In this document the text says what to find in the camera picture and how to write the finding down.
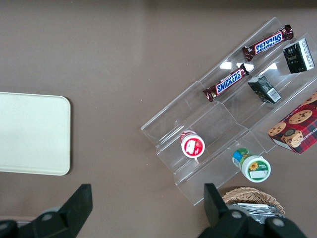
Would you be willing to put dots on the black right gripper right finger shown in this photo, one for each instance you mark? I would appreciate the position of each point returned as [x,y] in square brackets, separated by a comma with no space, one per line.
[223,223]

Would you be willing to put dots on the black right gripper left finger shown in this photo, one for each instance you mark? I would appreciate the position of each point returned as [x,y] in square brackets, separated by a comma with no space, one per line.
[71,213]

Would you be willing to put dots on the light wicker basket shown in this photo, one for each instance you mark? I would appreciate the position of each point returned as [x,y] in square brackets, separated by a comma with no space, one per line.
[247,194]

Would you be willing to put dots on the beige rectangular tray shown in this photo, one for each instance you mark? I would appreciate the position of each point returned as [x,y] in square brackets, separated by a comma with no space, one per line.
[32,134]

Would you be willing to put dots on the silver foil pouch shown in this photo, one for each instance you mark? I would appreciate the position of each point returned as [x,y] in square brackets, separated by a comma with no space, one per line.
[255,209]

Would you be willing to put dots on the green lid yoghurt cup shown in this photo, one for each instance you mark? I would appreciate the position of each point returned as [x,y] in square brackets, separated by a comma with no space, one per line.
[255,168]

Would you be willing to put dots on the red lid yoghurt cup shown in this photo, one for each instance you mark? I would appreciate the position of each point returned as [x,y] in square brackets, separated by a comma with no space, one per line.
[193,146]

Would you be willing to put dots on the clear acrylic stepped stand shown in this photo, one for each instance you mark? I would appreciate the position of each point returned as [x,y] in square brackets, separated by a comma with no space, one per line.
[218,119]

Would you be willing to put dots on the red tartan cookie box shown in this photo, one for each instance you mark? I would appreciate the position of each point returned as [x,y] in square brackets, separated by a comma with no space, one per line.
[297,129]

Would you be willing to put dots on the snickers bar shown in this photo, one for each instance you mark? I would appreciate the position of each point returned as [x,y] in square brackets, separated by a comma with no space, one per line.
[268,42]
[226,85]

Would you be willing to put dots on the small black carton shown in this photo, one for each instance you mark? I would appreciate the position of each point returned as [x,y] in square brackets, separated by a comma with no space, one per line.
[297,58]
[263,89]

